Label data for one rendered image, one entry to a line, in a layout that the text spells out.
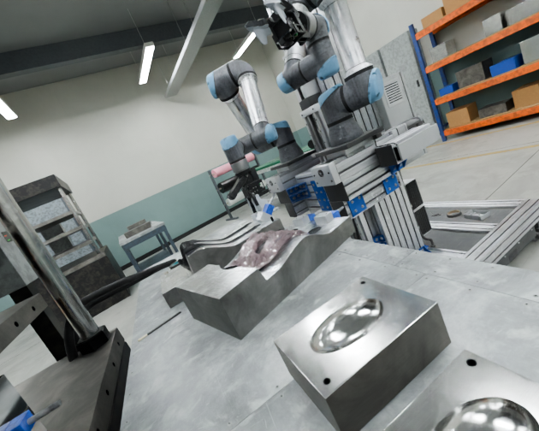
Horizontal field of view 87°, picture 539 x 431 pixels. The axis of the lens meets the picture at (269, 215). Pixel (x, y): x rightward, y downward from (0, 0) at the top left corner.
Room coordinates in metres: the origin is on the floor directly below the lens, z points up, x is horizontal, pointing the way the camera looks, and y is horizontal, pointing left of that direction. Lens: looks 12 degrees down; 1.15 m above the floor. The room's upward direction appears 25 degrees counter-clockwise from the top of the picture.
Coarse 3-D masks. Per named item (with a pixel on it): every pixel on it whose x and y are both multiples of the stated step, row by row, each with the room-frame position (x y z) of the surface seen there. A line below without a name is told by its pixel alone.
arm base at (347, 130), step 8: (344, 120) 1.23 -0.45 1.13; (352, 120) 1.24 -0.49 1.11; (336, 128) 1.24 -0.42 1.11; (344, 128) 1.22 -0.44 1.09; (352, 128) 1.22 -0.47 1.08; (360, 128) 1.24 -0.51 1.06; (336, 136) 1.24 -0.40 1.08; (344, 136) 1.23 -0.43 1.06; (352, 136) 1.21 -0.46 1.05; (336, 144) 1.24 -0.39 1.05
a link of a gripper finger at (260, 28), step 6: (246, 24) 0.80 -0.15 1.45; (252, 24) 0.81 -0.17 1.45; (258, 24) 0.83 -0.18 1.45; (264, 24) 0.83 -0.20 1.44; (252, 30) 0.82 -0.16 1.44; (258, 30) 0.83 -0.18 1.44; (264, 30) 0.84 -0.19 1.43; (270, 30) 0.86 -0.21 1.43; (258, 36) 0.82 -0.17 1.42; (264, 36) 0.84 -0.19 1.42; (264, 42) 0.83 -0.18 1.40
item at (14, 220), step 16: (0, 192) 0.92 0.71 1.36; (0, 208) 0.91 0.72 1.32; (16, 208) 0.94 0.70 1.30; (16, 224) 0.92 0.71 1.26; (16, 240) 0.91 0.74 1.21; (32, 240) 0.92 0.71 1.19; (32, 256) 0.91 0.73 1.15; (48, 256) 0.94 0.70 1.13; (48, 272) 0.92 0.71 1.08; (48, 288) 0.91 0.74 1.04; (64, 288) 0.93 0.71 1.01; (64, 304) 0.91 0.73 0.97; (80, 304) 0.94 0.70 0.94; (80, 320) 0.92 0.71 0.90; (80, 336) 0.91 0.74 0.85; (96, 336) 0.91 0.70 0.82; (80, 352) 0.90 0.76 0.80
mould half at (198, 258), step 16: (256, 224) 1.16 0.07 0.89; (272, 224) 1.08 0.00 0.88; (224, 240) 1.15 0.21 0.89; (240, 240) 1.05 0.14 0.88; (192, 256) 0.97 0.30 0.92; (208, 256) 0.99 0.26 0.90; (224, 256) 1.00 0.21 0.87; (176, 272) 1.11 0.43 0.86; (192, 272) 0.96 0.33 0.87; (176, 304) 0.93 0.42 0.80
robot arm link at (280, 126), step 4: (276, 124) 1.69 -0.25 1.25; (280, 124) 1.69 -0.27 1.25; (284, 124) 1.69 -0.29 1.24; (288, 124) 1.73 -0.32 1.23; (276, 128) 1.69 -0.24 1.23; (280, 128) 1.69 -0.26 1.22; (284, 128) 1.69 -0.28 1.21; (288, 128) 1.70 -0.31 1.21; (280, 132) 1.69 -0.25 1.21; (284, 132) 1.69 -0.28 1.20; (288, 132) 1.70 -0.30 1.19; (280, 136) 1.69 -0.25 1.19; (284, 136) 1.69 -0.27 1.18; (288, 136) 1.69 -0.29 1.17; (292, 136) 1.70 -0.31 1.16; (276, 140) 1.71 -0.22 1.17; (280, 140) 1.70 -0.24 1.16; (284, 140) 1.69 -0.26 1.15; (288, 140) 1.69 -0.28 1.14; (272, 144) 1.72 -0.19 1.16; (276, 144) 1.72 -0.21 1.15; (280, 144) 1.70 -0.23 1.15
